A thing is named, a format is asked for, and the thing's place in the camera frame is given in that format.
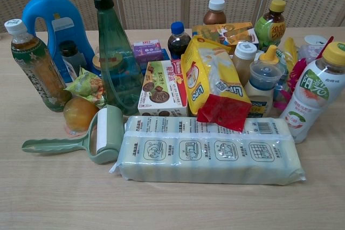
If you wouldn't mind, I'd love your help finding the yellow orange biscuit box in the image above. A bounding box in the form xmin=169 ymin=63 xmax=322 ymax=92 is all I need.
xmin=191 ymin=22 xmax=260 ymax=53

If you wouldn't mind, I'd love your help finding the green label bottle yellow cap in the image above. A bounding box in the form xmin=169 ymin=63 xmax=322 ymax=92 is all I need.
xmin=254 ymin=0 xmax=287 ymax=52

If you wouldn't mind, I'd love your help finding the blue detergent pump bottle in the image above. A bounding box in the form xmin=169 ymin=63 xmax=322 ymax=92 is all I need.
xmin=22 ymin=0 xmax=96 ymax=84

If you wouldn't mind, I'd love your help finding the cola bottle blue cap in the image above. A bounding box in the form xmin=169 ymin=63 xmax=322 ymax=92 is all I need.
xmin=167 ymin=22 xmax=192 ymax=60

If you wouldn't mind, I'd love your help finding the white lidded cup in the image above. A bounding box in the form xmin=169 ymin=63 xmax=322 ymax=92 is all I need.
xmin=298 ymin=34 xmax=331 ymax=65

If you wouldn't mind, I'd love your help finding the mayonnaise squeeze bottle yellow nozzle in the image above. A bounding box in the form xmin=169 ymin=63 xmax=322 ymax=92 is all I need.
xmin=244 ymin=44 xmax=283 ymax=118

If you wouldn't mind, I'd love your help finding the purple small box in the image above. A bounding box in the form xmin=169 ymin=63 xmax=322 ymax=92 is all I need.
xmin=132 ymin=39 xmax=163 ymax=64

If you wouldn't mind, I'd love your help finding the chocolate cookie box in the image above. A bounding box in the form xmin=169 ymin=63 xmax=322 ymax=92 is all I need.
xmin=137 ymin=59 xmax=189 ymax=118

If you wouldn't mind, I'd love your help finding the beige milk tea bottle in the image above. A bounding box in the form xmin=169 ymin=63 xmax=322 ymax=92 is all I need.
xmin=232 ymin=41 xmax=258 ymax=88

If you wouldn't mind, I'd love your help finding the brown drink bottle white cap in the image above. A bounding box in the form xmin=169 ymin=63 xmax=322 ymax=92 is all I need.
xmin=202 ymin=0 xmax=227 ymax=26

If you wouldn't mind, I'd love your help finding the green lint roller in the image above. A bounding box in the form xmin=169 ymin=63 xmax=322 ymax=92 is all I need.
xmin=21 ymin=104 xmax=127 ymax=165

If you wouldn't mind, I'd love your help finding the green tea bottle white cap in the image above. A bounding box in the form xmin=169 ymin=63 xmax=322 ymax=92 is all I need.
xmin=4 ymin=18 xmax=73 ymax=113

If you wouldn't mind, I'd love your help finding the orange fruit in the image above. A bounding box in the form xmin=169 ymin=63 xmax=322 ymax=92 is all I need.
xmin=63 ymin=96 xmax=100 ymax=133

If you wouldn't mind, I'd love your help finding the green snack packet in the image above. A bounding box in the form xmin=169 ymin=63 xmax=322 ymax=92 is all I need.
xmin=64 ymin=67 xmax=108 ymax=109

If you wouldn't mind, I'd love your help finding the small dark jar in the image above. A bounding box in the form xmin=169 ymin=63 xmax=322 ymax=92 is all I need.
xmin=59 ymin=40 xmax=87 ymax=79

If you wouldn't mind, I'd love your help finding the green transparent spray bottle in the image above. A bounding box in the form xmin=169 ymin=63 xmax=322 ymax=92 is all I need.
xmin=90 ymin=0 xmax=144 ymax=116

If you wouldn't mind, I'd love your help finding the sponge multipack in plastic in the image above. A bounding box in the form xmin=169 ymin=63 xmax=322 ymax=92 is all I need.
xmin=108 ymin=115 xmax=307 ymax=186

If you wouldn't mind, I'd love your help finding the white yogurt drink yellow cap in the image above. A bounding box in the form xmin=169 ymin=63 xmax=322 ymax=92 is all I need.
xmin=279 ymin=41 xmax=345 ymax=144

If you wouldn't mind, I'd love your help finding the yellow Lipo rusk bag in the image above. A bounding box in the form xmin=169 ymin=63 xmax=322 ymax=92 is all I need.
xmin=180 ymin=34 xmax=253 ymax=133

